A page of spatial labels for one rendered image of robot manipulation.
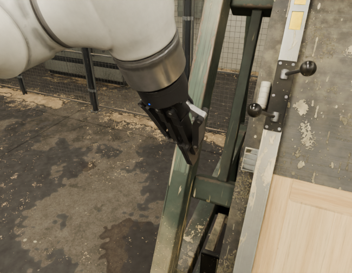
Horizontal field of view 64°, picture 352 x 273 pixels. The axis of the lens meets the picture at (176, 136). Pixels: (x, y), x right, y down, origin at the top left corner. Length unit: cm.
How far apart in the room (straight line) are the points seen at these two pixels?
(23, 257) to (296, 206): 197
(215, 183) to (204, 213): 41
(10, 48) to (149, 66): 15
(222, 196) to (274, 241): 20
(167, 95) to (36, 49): 17
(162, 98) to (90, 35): 13
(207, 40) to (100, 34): 62
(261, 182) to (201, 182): 21
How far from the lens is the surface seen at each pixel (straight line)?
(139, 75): 35
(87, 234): 237
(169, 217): 92
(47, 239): 245
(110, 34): 32
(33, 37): 36
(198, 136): 46
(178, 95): 40
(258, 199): 86
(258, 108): 73
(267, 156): 84
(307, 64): 75
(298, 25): 90
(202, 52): 90
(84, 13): 31
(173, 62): 36
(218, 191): 94
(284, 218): 89
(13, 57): 36
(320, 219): 90
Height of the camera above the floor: 175
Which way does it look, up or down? 31 degrees down
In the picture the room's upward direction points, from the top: straight up
